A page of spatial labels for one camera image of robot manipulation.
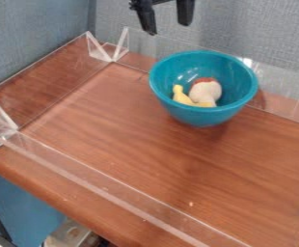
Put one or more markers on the yellow toy banana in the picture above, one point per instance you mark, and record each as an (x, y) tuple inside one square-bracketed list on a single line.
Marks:
[(181, 98)]

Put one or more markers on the white toy mushroom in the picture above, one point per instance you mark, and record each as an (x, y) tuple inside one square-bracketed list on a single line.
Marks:
[(205, 91)]

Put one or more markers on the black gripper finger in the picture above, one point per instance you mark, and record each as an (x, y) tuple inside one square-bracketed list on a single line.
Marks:
[(145, 15), (184, 9)]

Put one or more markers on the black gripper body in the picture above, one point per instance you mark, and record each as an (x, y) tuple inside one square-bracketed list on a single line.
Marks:
[(156, 2)]

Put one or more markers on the blue plastic bowl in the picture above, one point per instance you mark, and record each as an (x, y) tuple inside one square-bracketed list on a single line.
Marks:
[(180, 68)]

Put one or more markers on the clear acrylic barrier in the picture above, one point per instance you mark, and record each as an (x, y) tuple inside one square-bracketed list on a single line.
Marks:
[(91, 144)]

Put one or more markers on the grey metal bracket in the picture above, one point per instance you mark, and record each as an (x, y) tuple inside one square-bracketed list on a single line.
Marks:
[(71, 235)]

